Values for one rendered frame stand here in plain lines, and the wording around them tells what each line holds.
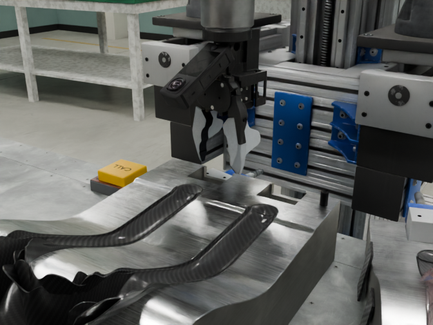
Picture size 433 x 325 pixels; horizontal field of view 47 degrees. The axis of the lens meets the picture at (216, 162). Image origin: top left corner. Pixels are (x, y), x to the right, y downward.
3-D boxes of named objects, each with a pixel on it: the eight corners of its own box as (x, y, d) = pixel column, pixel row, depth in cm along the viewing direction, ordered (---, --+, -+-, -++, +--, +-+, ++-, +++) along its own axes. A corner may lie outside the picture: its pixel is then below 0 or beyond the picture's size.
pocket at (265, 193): (270, 206, 68) (272, 182, 67) (307, 216, 65) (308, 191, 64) (255, 220, 64) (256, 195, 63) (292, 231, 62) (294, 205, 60)
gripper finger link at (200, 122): (223, 153, 83) (236, 106, 78) (197, 163, 79) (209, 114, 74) (211, 144, 85) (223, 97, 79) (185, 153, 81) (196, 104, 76)
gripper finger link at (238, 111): (254, 142, 71) (241, 81, 70) (246, 144, 70) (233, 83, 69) (230, 143, 75) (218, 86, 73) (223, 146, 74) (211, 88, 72)
